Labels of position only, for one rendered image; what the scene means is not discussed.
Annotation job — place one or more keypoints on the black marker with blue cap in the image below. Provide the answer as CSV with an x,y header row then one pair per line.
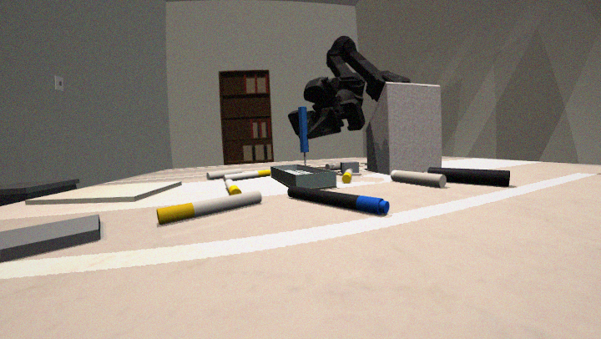
x,y
363,203

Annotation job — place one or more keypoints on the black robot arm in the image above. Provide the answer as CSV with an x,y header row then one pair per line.
x,y
347,84

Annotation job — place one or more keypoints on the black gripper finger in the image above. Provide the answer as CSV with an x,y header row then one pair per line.
x,y
327,124
310,121

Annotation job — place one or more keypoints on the grey keyboard with white keys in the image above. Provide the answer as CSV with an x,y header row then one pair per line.
x,y
304,176

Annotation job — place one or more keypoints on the black cylinder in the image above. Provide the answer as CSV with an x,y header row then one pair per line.
x,y
473,176

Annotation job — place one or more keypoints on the blue hexagonal rod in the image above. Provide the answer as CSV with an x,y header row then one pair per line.
x,y
303,131

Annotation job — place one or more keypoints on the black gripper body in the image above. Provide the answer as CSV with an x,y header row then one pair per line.
x,y
344,109

